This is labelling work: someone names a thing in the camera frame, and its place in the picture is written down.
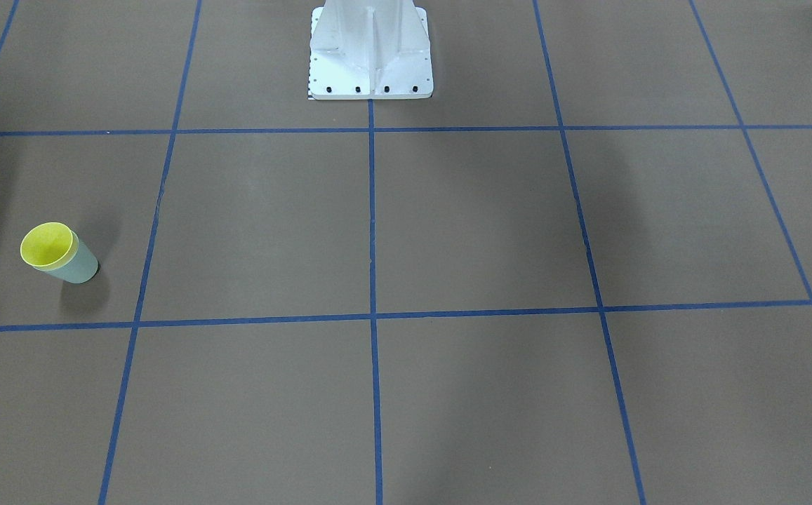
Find yellow plastic cup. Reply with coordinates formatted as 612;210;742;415
20;222;81;271

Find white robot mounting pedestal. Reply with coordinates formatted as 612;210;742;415
307;1;434;100

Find light green plastic cup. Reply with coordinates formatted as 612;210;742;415
35;234;100;284

